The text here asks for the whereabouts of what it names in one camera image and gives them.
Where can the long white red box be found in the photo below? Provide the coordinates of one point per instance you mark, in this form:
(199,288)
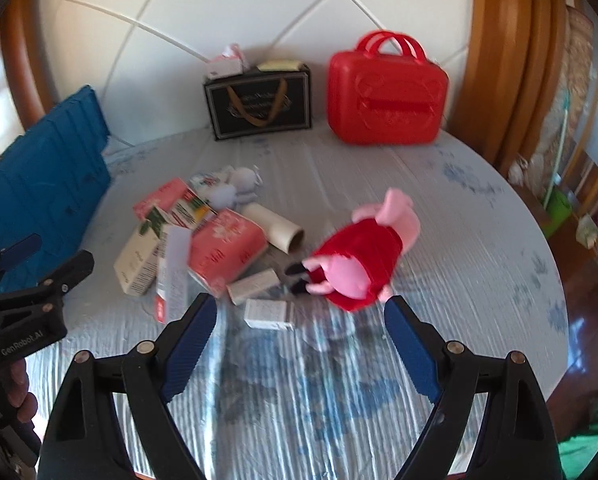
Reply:
(172,275)

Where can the yellow notepad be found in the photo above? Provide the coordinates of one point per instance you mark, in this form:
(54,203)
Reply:
(284,65)

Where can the pink green wipes pack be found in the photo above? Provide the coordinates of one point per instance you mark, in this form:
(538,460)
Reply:
(164,197)

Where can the cardboard tube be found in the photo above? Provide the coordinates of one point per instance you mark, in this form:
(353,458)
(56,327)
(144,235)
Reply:
(280,232)

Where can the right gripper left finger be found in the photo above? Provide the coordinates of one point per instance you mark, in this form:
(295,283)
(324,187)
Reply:
(83,439)

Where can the blue plastic crate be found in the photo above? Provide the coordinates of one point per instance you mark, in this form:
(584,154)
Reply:
(51,181)

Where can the black gift bag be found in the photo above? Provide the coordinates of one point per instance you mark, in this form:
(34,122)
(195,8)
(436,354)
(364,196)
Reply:
(259,101)

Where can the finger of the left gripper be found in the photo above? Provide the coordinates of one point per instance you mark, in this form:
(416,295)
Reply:
(12,256)
(52,287)

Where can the large white medicine box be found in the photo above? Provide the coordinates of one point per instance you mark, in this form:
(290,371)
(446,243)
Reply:
(137,263)

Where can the small white carton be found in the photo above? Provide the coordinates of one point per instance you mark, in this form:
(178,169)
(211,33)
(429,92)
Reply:
(255,284)

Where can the red plastic suitcase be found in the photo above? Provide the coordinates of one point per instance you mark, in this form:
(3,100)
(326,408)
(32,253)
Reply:
(385,91)

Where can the person's left hand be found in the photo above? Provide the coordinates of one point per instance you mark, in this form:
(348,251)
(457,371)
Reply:
(18,392)

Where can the green white box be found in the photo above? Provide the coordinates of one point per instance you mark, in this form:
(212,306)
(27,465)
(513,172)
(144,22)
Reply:
(190,212)

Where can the white plush toy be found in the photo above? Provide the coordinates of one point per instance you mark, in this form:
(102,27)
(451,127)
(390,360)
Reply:
(233,187)

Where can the small tissue box pink white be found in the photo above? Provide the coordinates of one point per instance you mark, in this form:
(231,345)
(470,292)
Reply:
(231,62)

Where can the pink pig plush red dress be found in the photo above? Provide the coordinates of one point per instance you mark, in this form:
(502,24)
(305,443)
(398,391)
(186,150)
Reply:
(353,268)

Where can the pink tissue pack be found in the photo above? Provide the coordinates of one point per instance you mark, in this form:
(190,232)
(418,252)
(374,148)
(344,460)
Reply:
(223,249)

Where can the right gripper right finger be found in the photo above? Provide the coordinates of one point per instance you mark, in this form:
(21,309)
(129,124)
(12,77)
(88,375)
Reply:
(516,438)

